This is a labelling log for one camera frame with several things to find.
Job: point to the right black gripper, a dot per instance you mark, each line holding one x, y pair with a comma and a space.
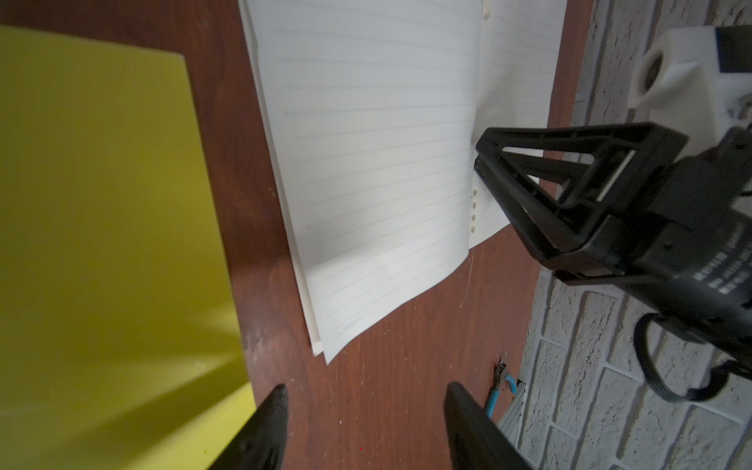
661, 227

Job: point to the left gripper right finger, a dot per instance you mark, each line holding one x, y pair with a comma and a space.
475, 442

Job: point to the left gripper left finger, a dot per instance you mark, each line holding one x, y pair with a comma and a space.
262, 441

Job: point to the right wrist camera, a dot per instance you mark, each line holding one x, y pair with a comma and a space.
696, 81

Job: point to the notebook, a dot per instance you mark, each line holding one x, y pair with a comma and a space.
120, 344
372, 111

